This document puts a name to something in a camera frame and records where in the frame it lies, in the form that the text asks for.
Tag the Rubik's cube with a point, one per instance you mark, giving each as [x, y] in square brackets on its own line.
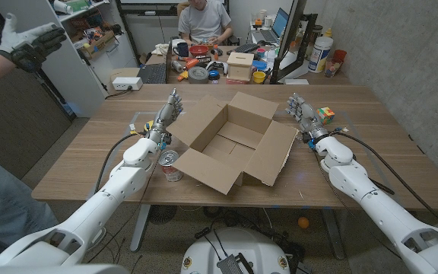
[326, 114]

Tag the dark blue mug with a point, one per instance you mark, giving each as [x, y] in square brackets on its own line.
[183, 49]

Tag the white pad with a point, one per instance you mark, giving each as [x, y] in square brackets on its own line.
[296, 81]

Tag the clear glass with items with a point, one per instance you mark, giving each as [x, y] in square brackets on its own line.
[332, 67]

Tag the yellow cup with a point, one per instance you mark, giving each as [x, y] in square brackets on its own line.
[258, 77]

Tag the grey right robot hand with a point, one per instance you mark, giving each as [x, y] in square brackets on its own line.
[306, 114]

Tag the white game controller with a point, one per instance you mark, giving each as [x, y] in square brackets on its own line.
[217, 66]

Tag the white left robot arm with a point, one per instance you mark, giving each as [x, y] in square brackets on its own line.
[101, 205]

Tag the blue bowl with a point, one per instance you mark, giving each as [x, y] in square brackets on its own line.
[259, 65]

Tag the open laptop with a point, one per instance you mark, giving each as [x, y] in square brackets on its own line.
[280, 23]

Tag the seated person grey t-shirt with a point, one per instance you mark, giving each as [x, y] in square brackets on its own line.
[204, 21]

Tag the standing person's jeans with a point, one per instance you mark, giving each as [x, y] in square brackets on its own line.
[2, 205]

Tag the black white teleoperation glove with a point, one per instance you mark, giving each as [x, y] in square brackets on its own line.
[32, 53]

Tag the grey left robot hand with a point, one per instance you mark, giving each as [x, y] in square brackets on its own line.
[165, 114]

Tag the small wooden box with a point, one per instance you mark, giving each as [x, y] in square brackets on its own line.
[240, 66]

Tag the white robot torso edge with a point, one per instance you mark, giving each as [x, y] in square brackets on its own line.
[51, 269]

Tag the black floor fan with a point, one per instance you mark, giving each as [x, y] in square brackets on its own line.
[162, 214]

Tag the wooden desk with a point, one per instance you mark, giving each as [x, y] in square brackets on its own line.
[319, 79]

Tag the small black keyboard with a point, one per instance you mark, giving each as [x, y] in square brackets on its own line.
[246, 48]

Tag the white power box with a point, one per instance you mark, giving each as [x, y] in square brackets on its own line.
[127, 83]

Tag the white shelf unit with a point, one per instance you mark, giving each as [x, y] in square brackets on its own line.
[67, 72]

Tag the red cup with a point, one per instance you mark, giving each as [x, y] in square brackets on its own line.
[340, 55]

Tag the grey table leg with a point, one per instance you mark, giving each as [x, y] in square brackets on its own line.
[140, 228]
[333, 232]

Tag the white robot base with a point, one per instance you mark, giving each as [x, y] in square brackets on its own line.
[242, 247]

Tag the white canister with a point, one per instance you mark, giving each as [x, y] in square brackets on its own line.
[321, 54]

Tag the orange tool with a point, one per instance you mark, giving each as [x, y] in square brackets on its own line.
[190, 63]

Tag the open cardboard box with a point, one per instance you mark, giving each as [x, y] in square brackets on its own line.
[207, 171]

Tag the red bowl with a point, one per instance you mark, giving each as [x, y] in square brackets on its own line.
[199, 50]

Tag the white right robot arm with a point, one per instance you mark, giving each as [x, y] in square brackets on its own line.
[375, 205]

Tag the cardboard box with clutter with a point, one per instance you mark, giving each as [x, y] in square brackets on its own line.
[99, 45]

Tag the grey duct tape roll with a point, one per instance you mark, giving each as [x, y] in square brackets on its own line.
[198, 75]

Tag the black device on base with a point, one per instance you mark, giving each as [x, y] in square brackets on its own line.
[229, 265]

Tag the black monitor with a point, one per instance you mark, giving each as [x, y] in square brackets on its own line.
[291, 38]

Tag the orange ball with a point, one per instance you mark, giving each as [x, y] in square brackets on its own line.
[303, 222]

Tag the red soda can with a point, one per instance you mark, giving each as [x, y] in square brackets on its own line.
[171, 171]

